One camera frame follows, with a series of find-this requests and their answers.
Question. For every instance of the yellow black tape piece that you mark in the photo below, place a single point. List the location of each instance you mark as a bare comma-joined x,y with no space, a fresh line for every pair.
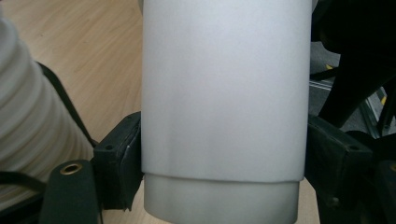
383,100

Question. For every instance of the metal floor rail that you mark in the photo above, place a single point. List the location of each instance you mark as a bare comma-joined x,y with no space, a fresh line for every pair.
370,115

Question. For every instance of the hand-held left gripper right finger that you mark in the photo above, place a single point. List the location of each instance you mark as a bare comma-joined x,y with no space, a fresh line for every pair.
336,161

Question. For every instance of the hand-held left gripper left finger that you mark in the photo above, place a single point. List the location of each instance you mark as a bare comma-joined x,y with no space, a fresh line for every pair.
116,161

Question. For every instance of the single white paper cup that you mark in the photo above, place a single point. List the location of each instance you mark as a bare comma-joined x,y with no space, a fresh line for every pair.
224,102

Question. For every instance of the stack of white paper cups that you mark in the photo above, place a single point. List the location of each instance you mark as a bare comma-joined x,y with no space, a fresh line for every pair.
28,124

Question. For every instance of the black metal stand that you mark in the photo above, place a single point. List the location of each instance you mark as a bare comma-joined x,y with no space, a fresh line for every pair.
358,46

